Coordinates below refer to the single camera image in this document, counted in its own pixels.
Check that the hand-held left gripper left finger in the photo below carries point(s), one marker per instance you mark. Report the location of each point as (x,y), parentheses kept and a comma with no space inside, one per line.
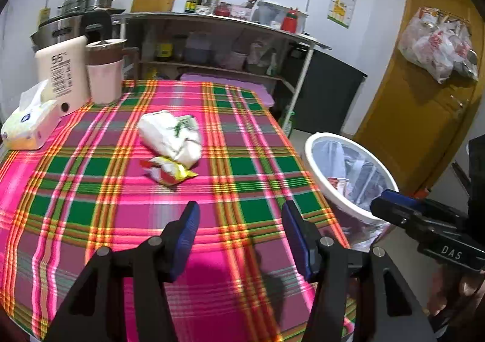
(187,236)

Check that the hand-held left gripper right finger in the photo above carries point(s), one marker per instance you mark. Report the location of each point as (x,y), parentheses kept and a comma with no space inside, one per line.
(297,236)

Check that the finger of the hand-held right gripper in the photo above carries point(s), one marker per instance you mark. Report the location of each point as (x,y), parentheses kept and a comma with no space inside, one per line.
(403,200)
(390,213)

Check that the white trash bin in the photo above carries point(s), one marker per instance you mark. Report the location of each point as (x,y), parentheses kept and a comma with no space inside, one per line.
(341,209)

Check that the red yellow snack wrapper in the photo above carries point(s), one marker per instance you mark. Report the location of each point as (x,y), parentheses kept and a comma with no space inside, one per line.
(168,171)

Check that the white plastic bag green print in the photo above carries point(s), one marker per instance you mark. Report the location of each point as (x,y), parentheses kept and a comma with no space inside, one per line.
(166,133)

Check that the person's right hand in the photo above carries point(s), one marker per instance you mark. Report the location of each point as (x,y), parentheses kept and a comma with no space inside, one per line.
(462,292)

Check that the yellow wooden door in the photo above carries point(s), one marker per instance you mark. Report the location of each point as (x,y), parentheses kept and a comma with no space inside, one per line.
(413,118)

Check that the pink green plaid tablecloth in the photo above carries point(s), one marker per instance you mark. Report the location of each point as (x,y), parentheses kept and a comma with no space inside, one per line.
(94,183)

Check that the black cabinet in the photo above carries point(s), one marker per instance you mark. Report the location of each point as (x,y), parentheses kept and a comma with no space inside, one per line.
(329,95)

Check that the hanging plastic bag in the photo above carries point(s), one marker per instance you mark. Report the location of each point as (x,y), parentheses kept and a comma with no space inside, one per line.
(435,46)

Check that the pink cup with brown lid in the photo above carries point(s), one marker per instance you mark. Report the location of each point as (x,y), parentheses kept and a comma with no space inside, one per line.
(104,80)

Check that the yellow label jar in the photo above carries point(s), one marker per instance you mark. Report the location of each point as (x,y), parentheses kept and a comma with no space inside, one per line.
(165,51)

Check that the purple plastic container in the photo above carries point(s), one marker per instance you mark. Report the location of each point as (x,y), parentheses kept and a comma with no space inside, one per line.
(199,48)

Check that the soft tissue pack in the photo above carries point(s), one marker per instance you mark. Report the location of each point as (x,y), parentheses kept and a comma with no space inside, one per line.
(28,126)

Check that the cream electric appliance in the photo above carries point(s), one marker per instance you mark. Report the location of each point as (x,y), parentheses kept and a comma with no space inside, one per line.
(62,76)

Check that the red flask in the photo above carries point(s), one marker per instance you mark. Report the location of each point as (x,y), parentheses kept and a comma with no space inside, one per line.
(291,21)

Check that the grey kitchen shelf unit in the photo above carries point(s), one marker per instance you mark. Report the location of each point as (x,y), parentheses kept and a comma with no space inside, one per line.
(242,25)

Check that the clear plastic container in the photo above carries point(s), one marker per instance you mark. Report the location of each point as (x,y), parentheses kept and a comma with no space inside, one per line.
(271,14)

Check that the pink utensil box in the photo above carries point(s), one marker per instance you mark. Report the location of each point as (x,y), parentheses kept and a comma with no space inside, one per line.
(240,13)

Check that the red jar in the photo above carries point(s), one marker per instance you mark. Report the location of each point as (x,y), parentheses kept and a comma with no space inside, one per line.
(223,9)

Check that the black kettle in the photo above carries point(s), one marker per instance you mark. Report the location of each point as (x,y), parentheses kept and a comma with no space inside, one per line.
(96,21)

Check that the large steel pot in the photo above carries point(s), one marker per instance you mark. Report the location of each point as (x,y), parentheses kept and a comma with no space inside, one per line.
(57,29)

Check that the steel pot with lid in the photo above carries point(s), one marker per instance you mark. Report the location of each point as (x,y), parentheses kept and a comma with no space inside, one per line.
(87,4)

